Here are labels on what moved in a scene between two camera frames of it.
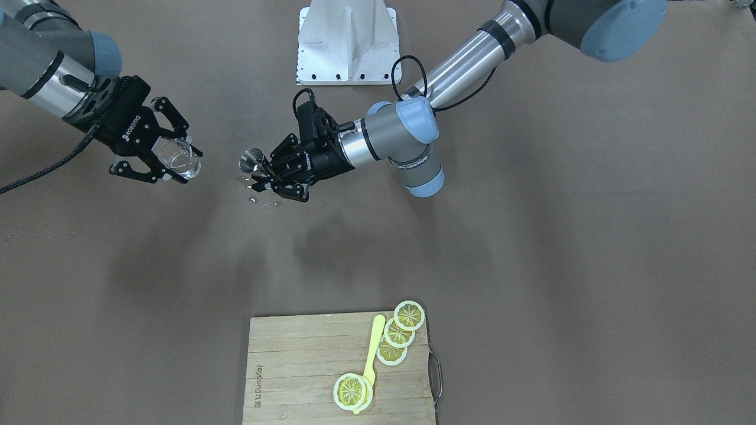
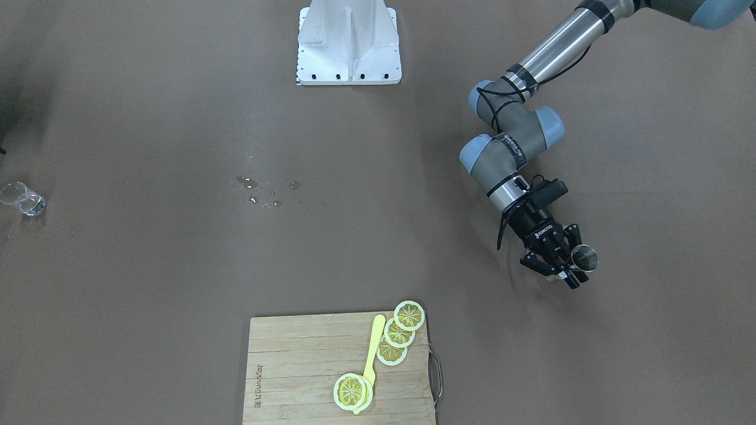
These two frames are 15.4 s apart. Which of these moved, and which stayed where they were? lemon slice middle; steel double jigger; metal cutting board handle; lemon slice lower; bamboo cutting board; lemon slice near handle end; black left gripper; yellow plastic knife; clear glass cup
Moved: black left gripper; steel double jigger; clear glass cup
Stayed: lemon slice lower; lemon slice near handle end; metal cutting board handle; yellow plastic knife; lemon slice middle; bamboo cutting board
